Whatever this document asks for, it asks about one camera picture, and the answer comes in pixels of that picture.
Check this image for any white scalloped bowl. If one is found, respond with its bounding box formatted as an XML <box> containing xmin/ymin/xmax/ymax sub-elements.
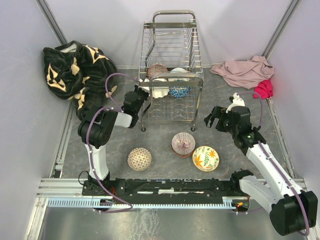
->
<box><xmin>146</xmin><ymin>86</ymin><xmax>170</xmax><ymax>99</ymax></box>

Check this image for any red patterned bowl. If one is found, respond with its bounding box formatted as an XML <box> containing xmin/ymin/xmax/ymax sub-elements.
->
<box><xmin>147</xmin><ymin>63</ymin><xmax>168</xmax><ymax>78</ymax></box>

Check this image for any blue triangle patterned bowl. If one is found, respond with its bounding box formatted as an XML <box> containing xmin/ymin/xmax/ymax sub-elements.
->
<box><xmin>169</xmin><ymin>78</ymin><xmax>190</xmax><ymax>98</ymax></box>

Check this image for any plain white bowl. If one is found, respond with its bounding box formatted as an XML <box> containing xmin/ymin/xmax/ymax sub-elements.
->
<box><xmin>170</xmin><ymin>67</ymin><xmax>188</xmax><ymax>73</ymax></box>

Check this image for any stainless steel dish rack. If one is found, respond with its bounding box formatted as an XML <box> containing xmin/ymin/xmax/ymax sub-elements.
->
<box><xmin>138</xmin><ymin>10</ymin><xmax>204</xmax><ymax>131</ymax></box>

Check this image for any brown cross patterned bowl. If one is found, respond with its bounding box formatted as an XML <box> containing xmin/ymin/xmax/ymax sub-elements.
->
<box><xmin>127</xmin><ymin>147</ymin><xmax>152</xmax><ymax>172</ymax></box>

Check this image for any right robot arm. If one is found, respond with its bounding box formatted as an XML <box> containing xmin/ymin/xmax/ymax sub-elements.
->
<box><xmin>204</xmin><ymin>106</ymin><xmax>318</xmax><ymax>237</ymax></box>

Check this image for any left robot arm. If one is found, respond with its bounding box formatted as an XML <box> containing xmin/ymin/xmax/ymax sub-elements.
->
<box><xmin>77</xmin><ymin>85</ymin><xmax>149</xmax><ymax>195</ymax></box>

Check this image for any yellow floral bowl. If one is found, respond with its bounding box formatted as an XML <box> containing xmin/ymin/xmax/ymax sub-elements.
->
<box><xmin>192</xmin><ymin>145</ymin><xmax>220</xmax><ymax>172</ymax></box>

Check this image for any magenta cloth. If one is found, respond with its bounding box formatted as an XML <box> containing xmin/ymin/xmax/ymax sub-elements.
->
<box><xmin>253</xmin><ymin>79</ymin><xmax>274</xmax><ymax>100</ymax></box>

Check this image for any dusty pink cloth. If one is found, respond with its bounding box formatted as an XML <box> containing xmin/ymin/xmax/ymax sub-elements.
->
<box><xmin>210</xmin><ymin>55</ymin><xmax>275</xmax><ymax>90</ymax></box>

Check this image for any black and cream blanket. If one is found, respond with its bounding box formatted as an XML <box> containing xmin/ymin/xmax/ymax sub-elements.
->
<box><xmin>43</xmin><ymin>40</ymin><xmax>118</xmax><ymax>120</ymax></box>

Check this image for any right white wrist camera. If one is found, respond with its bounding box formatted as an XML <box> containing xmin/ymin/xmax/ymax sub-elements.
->
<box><xmin>226</xmin><ymin>92</ymin><xmax>245</xmax><ymax>113</ymax></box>

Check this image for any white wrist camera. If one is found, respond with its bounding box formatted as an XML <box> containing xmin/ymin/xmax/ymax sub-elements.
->
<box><xmin>138</xmin><ymin>78</ymin><xmax>150</xmax><ymax>83</ymax></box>
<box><xmin>226</xmin><ymin>92</ymin><xmax>245</xmax><ymax>113</ymax></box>

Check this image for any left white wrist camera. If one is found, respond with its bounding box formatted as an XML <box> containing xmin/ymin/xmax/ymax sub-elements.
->
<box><xmin>138</xmin><ymin>78</ymin><xmax>150</xmax><ymax>83</ymax></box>

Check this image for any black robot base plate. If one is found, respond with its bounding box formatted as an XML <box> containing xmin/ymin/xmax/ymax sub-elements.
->
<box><xmin>81</xmin><ymin>178</ymin><xmax>248</xmax><ymax>204</ymax></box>

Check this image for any aluminium frame rail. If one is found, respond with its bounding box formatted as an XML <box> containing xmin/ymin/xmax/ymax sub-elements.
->
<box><xmin>23</xmin><ymin>162</ymin><xmax>320</xmax><ymax>240</ymax></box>

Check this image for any light blue cable duct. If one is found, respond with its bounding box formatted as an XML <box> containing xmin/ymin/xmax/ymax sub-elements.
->
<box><xmin>47</xmin><ymin>196</ymin><xmax>247</xmax><ymax>210</ymax></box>

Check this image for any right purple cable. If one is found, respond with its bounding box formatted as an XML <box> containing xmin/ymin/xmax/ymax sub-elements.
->
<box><xmin>234</xmin><ymin>91</ymin><xmax>311</xmax><ymax>236</ymax></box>

